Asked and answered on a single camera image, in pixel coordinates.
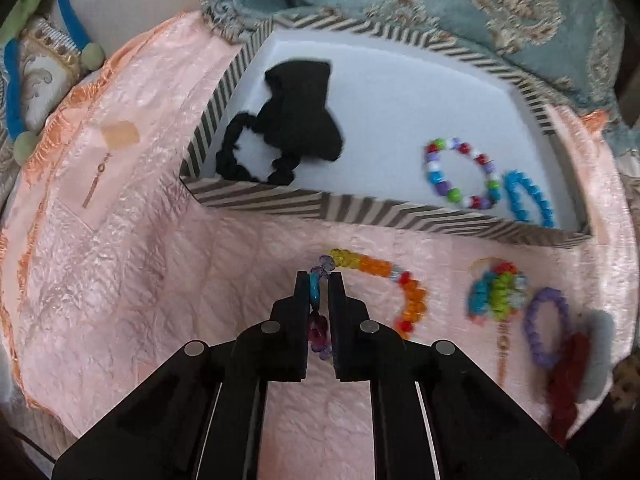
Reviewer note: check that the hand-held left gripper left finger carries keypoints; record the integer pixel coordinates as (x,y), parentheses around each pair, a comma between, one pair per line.
(300,320)

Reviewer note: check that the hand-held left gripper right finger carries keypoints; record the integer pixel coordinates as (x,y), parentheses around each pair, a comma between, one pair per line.
(336,320)

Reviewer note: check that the black bow scrunchie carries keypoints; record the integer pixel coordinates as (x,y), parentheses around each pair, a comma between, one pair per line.
(300,110)

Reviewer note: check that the striped shallow box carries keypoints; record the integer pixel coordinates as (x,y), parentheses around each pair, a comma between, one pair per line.
(390,110)

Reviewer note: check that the colourful bead tassel ornament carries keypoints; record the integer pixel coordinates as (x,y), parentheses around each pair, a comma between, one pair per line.
(495,290)

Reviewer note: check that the pink quilted blanket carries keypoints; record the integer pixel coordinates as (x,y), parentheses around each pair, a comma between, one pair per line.
(125,285)

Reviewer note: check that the red scrunchie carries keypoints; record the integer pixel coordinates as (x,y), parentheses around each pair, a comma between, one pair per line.
(567,385)

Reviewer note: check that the light blue fluffy scrunchie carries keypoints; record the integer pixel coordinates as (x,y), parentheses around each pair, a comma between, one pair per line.
(597,355)

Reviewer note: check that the floral embroidered cushion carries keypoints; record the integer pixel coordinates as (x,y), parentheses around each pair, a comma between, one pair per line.
(40,75)

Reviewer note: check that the green and blue plush toy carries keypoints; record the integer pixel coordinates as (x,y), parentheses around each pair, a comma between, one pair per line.
(65,5)

